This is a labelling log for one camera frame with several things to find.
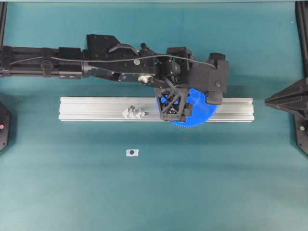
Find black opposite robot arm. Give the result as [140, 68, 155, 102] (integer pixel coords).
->
[265, 1, 308, 154]

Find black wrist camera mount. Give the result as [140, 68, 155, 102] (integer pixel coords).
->
[184, 53, 229, 105]

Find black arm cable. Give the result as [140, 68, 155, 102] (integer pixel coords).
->
[7, 54, 217, 73]

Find silver shaft bracket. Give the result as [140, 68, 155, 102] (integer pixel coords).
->
[122, 107, 145, 119]

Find silver aluminium extrusion rail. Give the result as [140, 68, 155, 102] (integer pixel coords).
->
[59, 97, 255, 123]

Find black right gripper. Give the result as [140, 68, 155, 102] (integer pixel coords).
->
[153, 47, 195, 121]

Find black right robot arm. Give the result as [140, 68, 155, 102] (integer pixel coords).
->
[0, 35, 194, 121]

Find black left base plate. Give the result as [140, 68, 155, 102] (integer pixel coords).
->
[0, 103, 12, 152]

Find large blue plastic gear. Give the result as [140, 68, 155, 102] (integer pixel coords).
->
[168, 89, 218, 128]

